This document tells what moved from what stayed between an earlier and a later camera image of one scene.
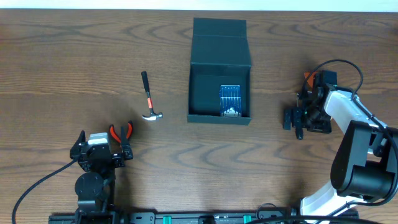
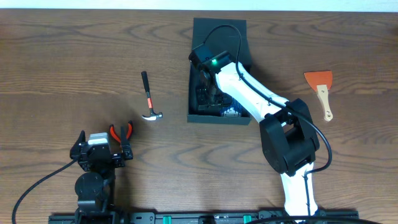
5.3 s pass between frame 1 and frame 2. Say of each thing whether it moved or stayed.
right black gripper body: moved
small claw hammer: stayed
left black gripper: stayed
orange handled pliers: stayed
